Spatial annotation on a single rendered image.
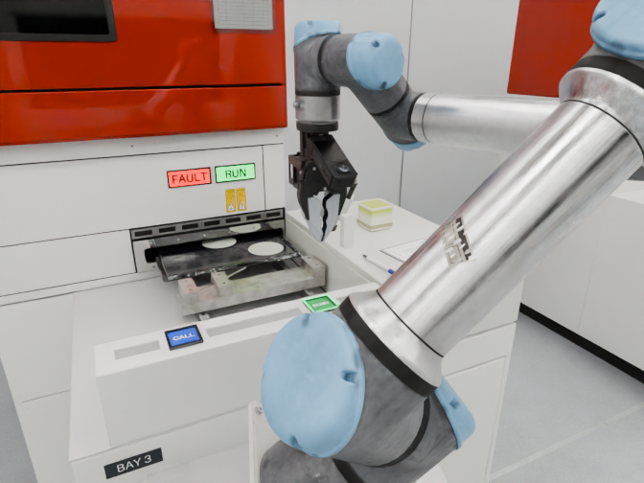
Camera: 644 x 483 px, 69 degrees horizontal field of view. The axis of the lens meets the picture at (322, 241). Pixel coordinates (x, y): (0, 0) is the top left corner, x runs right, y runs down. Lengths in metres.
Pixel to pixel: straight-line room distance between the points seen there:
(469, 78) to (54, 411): 3.23
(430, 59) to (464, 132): 2.84
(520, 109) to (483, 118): 0.05
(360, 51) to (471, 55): 3.09
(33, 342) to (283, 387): 1.13
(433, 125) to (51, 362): 1.21
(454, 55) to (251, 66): 2.50
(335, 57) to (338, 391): 0.49
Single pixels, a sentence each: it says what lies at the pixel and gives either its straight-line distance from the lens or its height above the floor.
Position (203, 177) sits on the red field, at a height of 1.10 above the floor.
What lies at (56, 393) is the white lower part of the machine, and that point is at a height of 0.52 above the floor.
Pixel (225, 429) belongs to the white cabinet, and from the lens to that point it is 0.93.
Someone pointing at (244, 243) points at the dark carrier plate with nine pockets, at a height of 0.90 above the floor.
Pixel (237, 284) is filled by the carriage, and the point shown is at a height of 0.88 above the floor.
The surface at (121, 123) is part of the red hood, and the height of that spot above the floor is 1.26.
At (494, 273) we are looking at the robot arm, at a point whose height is 1.24.
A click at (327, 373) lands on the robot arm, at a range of 0.40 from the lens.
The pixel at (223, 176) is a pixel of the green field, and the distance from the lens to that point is 1.37.
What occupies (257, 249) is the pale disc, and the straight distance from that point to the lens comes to 1.34.
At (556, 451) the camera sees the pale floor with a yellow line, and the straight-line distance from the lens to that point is 2.16.
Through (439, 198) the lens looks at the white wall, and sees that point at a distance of 3.79.
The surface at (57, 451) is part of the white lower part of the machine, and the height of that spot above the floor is 0.32.
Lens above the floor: 1.41
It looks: 22 degrees down
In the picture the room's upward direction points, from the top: straight up
